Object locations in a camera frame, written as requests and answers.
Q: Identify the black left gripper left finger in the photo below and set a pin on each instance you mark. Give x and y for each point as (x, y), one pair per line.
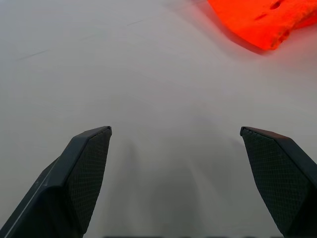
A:
(71, 183)

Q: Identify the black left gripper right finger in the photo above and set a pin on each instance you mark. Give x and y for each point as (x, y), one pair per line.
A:
(282, 178)

